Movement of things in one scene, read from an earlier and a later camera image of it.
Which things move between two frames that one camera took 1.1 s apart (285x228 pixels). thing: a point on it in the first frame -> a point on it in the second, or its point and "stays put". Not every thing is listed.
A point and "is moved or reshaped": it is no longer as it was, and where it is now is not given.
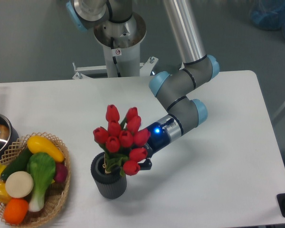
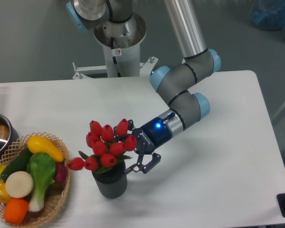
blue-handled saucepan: [3, 134] stays put
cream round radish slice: [19, 184] stays put
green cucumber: [18, 163] stays put
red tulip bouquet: [120, 143] is moved or reshaped
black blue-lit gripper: [159, 137] -> [150, 137]
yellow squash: [36, 144] stays put
